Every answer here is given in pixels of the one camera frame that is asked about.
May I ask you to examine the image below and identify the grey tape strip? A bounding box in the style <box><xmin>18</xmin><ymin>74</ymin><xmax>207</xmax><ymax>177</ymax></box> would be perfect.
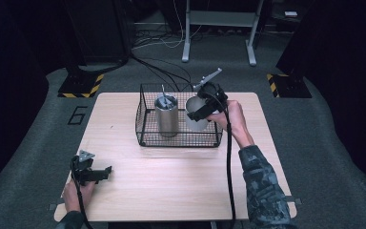
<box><xmin>47</xmin><ymin>202</ymin><xmax>65</xmax><ymax>212</ymax></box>
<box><xmin>286</xmin><ymin>196</ymin><xmax>303</xmax><ymax>206</ymax></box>

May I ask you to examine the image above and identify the silver metal mug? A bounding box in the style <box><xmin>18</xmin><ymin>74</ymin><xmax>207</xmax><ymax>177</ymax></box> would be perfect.
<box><xmin>184</xmin><ymin>95</ymin><xmax>212</xmax><ymax>133</ymax></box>

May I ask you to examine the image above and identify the silver tumbler with straw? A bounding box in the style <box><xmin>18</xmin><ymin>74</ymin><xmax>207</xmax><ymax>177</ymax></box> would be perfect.
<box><xmin>153</xmin><ymin>83</ymin><xmax>179</xmax><ymax>138</ymax></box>

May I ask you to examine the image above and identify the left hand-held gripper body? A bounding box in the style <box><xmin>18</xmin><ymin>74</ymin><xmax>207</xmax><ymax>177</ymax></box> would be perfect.
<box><xmin>70</xmin><ymin>149</ymin><xmax>101</xmax><ymax>186</ymax></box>

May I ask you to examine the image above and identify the person's left hand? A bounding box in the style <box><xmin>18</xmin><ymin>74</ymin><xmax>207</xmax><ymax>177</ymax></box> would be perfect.
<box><xmin>61</xmin><ymin>178</ymin><xmax>97</xmax><ymax>214</ymax></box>

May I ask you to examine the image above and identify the hand-held gripper black cable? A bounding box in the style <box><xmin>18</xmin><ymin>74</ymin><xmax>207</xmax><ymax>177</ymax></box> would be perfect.
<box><xmin>70</xmin><ymin>156</ymin><xmax>95</xmax><ymax>229</ymax></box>
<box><xmin>208</xmin><ymin>92</ymin><xmax>237</xmax><ymax>229</ymax></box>

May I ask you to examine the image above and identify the black yellow striped stand base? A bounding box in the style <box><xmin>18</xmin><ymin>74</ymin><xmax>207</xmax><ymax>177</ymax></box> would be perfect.
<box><xmin>266</xmin><ymin>73</ymin><xmax>313</xmax><ymax>99</ymax></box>
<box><xmin>57</xmin><ymin>73</ymin><xmax>105</xmax><ymax>99</ymax></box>

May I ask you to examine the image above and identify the black wire basket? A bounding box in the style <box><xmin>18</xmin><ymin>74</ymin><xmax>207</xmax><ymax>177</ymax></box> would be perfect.
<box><xmin>134</xmin><ymin>83</ymin><xmax>225</xmax><ymax>148</ymax></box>

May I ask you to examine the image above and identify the right hand-held gripper black cable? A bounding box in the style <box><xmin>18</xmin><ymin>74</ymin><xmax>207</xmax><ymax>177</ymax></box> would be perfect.
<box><xmin>208</xmin><ymin>92</ymin><xmax>237</xmax><ymax>229</ymax></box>

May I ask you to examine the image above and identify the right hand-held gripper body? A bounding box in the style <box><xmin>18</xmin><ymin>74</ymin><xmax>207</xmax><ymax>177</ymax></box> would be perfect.
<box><xmin>192</xmin><ymin>67</ymin><xmax>230</xmax><ymax>113</ymax></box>

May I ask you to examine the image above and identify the white metal desk frame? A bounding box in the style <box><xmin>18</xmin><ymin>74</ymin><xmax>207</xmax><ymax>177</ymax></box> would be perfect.
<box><xmin>181</xmin><ymin>0</ymin><xmax>265</xmax><ymax>67</ymax></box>

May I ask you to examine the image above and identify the person's right hand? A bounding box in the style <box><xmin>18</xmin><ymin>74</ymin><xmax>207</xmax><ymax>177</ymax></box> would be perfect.
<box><xmin>206</xmin><ymin>99</ymin><xmax>255</xmax><ymax>150</ymax></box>

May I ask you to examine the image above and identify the bundle of black floor cables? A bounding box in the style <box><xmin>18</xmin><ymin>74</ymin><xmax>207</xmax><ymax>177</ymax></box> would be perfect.
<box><xmin>120</xmin><ymin>28</ymin><xmax>194</xmax><ymax>94</ymax></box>

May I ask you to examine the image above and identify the left hand-held gripper black cable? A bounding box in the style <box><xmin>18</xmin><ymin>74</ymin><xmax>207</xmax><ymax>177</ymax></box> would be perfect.
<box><xmin>70</xmin><ymin>156</ymin><xmax>95</xmax><ymax>229</ymax></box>

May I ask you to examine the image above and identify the white floor cable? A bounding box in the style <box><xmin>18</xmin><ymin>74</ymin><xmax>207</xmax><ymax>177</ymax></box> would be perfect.
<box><xmin>132</xmin><ymin>0</ymin><xmax>204</xmax><ymax>51</ymax></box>

